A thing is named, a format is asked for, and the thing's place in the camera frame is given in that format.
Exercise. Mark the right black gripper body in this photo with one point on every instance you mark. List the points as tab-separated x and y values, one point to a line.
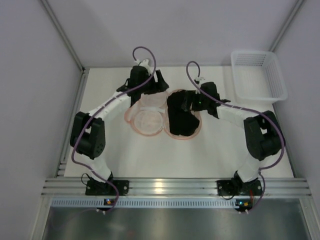
180	107

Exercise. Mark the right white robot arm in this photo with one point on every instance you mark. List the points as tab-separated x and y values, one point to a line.
263	135

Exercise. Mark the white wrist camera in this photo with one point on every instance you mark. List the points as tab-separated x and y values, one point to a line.
145	63
198	81

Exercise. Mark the aluminium frame post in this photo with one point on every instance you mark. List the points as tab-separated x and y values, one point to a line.
285	26
61	32

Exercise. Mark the right aluminium frame post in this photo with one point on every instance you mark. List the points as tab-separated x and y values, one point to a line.
285	26

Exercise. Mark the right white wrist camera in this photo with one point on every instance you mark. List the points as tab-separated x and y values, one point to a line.
198	81

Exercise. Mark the aluminium mounting rail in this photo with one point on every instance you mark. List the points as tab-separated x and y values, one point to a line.
177	187

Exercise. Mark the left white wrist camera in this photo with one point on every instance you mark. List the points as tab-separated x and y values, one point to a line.
145	63

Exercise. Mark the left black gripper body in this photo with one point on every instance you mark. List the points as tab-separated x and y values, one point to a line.
155	83

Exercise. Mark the peach floral mesh laundry bag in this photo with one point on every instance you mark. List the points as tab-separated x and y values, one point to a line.
149	116

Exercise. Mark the left aluminium frame post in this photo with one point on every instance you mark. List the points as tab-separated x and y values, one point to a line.
61	32

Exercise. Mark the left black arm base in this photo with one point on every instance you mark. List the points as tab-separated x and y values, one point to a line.
96	188

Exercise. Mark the white plastic basket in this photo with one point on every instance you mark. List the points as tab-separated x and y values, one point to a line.
257	77

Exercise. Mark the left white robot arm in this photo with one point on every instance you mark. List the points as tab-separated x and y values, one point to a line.
88	136

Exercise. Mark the black bra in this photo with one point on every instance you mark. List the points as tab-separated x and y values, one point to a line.
181	123

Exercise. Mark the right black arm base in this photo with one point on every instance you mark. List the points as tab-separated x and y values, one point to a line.
235	187

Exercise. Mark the white slotted cable duct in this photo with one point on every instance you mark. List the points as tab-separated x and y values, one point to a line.
150	203

